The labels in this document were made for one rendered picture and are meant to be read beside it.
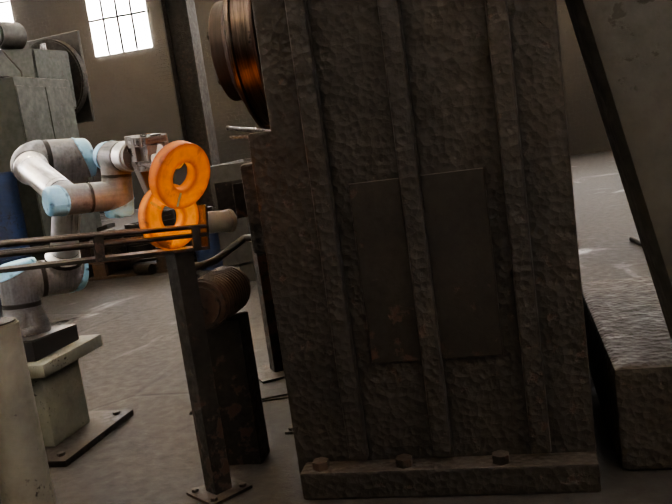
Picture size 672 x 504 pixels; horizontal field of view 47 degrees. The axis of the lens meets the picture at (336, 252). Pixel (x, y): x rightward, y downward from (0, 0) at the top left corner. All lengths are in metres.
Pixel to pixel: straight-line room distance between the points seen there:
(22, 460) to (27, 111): 4.01
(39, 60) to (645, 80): 8.87
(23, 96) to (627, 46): 4.64
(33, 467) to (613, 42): 1.60
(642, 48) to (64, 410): 1.93
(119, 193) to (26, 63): 8.10
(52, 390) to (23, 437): 0.58
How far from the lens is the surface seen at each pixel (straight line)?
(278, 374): 2.87
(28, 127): 5.75
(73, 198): 1.99
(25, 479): 2.03
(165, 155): 1.75
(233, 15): 2.10
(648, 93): 1.71
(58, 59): 10.31
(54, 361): 2.48
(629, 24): 1.71
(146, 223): 1.83
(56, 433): 2.59
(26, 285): 2.57
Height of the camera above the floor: 0.85
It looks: 9 degrees down
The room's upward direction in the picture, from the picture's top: 8 degrees counter-clockwise
